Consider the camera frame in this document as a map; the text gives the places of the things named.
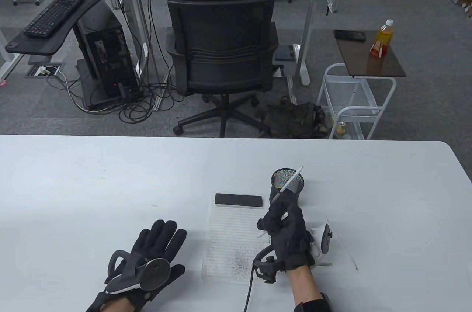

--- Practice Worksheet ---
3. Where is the person's left hand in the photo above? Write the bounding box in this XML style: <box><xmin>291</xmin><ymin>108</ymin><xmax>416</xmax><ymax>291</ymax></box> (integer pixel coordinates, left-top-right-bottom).
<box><xmin>131</xmin><ymin>220</ymin><xmax>187</xmax><ymax>303</ymax></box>

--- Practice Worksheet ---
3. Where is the person's right hand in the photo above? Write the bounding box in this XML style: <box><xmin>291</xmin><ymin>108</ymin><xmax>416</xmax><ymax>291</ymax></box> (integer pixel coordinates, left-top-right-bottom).
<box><xmin>257</xmin><ymin>194</ymin><xmax>314</xmax><ymax>272</ymax></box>

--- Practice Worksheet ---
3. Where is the person's right forearm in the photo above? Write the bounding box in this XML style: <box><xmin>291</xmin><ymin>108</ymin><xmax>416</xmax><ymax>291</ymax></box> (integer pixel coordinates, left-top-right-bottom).
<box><xmin>288</xmin><ymin>266</ymin><xmax>323</xmax><ymax>305</ymax></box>

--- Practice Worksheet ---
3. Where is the person's left forearm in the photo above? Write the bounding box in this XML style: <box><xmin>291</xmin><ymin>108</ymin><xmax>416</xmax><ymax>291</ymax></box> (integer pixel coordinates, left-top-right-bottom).
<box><xmin>98</xmin><ymin>295</ymin><xmax>135</xmax><ymax>312</ymax></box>

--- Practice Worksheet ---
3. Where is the black mesh pencil holder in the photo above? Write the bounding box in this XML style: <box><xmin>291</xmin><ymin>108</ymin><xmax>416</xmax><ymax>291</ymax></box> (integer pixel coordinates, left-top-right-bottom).
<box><xmin>270</xmin><ymin>168</ymin><xmax>305</xmax><ymax>205</ymax></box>

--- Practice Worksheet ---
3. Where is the black right hand controller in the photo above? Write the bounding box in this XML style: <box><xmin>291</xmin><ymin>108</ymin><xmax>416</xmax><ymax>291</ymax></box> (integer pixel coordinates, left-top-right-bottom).
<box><xmin>309</xmin><ymin>222</ymin><xmax>334</xmax><ymax>266</ymax></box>

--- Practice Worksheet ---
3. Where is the black hand controller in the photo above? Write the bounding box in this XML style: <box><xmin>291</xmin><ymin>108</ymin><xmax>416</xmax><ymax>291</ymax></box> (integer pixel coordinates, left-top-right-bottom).
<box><xmin>105</xmin><ymin>250</ymin><xmax>171</xmax><ymax>294</ymax></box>
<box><xmin>309</xmin><ymin>222</ymin><xmax>334</xmax><ymax>266</ymax></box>

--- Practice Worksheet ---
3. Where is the black left hand controller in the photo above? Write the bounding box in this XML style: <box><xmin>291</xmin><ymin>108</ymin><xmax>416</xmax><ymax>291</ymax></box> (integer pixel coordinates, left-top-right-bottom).
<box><xmin>105</xmin><ymin>250</ymin><xmax>171</xmax><ymax>294</ymax></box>

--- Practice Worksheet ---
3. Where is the lined white paper sheet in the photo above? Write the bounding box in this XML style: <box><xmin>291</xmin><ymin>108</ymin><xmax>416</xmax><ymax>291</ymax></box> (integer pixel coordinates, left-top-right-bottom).
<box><xmin>201</xmin><ymin>192</ymin><xmax>270</xmax><ymax>287</ymax></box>

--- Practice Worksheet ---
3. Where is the black rectangular block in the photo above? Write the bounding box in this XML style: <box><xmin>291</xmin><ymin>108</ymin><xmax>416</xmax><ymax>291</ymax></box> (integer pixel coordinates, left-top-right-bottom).
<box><xmin>214</xmin><ymin>193</ymin><xmax>264</xmax><ymax>210</ymax></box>

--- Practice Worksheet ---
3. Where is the black armband box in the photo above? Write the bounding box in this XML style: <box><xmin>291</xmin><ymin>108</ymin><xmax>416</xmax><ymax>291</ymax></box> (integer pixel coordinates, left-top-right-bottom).
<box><xmin>293</xmin><ymin>292</ymin><xmax>331</xmax><ymax>312</ymax></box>

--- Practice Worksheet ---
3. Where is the dark backpack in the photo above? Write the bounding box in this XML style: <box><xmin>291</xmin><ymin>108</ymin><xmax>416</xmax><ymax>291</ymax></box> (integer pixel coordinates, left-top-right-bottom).
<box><xmin>257</xmin><ymin>95</ymin><xmax>329</xmax><ymax>139</ymax></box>

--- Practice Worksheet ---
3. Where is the small yellow bottle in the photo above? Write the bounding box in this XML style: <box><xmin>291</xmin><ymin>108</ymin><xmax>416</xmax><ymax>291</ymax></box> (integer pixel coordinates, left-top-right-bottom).
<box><xmin>335</xmin><ymin>121</ymin><xmax>351</xmax><ymax>140</ymax></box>

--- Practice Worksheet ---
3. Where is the black box under desk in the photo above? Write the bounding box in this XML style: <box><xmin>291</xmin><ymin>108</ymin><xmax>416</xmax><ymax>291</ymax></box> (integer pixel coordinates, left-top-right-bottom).
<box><xmin>275</xmin><ymin>45</ymin><xmax>296</xmax><ymax>62</ymax></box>

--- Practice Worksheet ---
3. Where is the black computer tower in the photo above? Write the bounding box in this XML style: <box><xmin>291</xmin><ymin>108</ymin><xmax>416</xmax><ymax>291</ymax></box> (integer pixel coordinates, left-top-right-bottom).
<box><xmin>76</xmin><ymin>5</ymin><xmax>140</xmax><ymax>108</ymax></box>

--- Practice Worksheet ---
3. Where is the brown side table top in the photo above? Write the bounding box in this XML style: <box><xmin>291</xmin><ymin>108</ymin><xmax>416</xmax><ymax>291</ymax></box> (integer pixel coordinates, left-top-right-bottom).
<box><xmin>334</xmin><ymin>29</ymin><xmax>407</xmax><ymax>79</ymax></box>

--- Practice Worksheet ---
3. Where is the floor socket box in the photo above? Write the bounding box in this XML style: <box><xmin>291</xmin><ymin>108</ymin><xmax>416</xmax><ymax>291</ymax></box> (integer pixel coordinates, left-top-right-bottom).
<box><xmin>24</xmin><ymin>62</ymin><xmax>67</xmax><ymax>79</ymax></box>

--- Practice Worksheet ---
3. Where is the black smartphone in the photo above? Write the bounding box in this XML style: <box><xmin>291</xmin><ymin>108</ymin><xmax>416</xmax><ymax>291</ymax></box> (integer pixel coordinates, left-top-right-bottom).
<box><xmin>333</xmin><ymin>29</ymin><xmax>367</xmax><ymax>42</ymax></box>

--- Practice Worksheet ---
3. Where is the black office chair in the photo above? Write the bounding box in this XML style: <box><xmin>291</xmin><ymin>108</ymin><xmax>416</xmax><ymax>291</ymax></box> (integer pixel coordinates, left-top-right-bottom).
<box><xmin>166</xmin><ymin>0</ymin><xmax>280</xmax><ymax>138</ymax></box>

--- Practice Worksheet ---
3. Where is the yellow drink bottle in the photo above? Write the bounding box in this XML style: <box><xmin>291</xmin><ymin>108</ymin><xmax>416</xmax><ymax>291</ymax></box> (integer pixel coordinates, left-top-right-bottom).
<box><xmin>369</xmin><ymin>19</ymin><xmax>395</xmax><ymax>59</ymax></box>

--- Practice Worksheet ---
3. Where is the black keyboard tray table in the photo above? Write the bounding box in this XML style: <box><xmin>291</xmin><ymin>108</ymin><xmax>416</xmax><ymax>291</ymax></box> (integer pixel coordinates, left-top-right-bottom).
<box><xmin>5</xmin><ymin>0</ymin><xmax>106</xmax><ymax>56</ymax></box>

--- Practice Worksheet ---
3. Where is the black keyboard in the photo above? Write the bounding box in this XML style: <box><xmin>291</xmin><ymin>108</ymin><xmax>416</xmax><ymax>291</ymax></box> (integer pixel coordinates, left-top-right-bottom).
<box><xmin>24</xmin><ymin>0</ymin><xmax>86</xmax><ymax>39</ymax></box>

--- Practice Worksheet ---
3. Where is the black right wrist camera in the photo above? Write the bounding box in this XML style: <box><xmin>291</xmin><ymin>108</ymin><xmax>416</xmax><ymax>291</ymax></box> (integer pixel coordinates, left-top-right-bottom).
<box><xmin>253</xmin><ymin>247</ymin><xmax>284</xmax><ymax>284</ymax></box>

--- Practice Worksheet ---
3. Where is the black braided cable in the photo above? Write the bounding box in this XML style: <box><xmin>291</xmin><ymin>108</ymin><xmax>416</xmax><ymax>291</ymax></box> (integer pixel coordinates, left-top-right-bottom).
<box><xmin>243</xmin><ymin>271</ymin><xmax>257</xmax><ymax>312</ymax></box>

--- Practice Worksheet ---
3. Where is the black left wrist strap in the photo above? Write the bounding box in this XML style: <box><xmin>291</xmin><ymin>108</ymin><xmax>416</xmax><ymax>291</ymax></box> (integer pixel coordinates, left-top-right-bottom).
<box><xmin>86</xmin><ymin>292</ymin><xmax>111</xmax><ymax>312</ymax></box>

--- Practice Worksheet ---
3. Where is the black cable tangle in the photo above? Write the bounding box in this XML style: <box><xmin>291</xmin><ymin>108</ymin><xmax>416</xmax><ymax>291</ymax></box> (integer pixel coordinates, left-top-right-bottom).
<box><xmin>47</xmin><ymin>65</ymin><xmax>185</xmax><ymax>123</ymax></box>

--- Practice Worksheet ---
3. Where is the white wire cart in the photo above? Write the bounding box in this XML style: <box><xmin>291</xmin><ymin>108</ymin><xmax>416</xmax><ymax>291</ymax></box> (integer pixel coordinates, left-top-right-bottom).
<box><xmin>316</xmin><ymin>63</ymin><xmax>398</xmax><ymax>140</ymax></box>

